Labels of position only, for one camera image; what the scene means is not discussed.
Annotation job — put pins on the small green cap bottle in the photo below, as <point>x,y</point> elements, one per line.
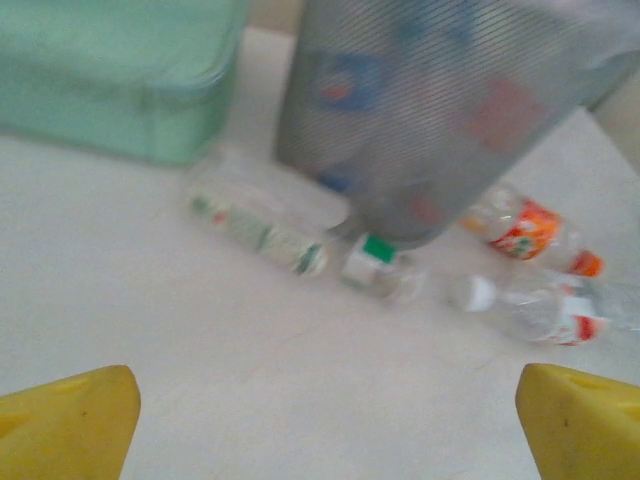
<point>375,265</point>

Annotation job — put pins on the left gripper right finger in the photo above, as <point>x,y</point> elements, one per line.
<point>580,425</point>

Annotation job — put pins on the grey mesh waste bin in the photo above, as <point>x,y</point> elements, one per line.
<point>430,150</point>

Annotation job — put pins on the orange label soda bottle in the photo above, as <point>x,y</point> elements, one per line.
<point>525,230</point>

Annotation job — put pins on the blue cap Pepsi bottle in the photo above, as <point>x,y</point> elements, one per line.
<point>350,82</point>

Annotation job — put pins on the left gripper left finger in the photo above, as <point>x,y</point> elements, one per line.
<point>65,425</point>

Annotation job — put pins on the mint green zip pouch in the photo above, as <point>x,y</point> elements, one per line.
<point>110,75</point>

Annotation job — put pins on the green white label clear bottle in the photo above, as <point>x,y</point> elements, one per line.
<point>255,230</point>

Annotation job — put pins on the red cap cola bottle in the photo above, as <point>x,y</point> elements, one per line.
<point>505,115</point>

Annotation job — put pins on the red white label water bottle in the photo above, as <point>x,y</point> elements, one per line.
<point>540,310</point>

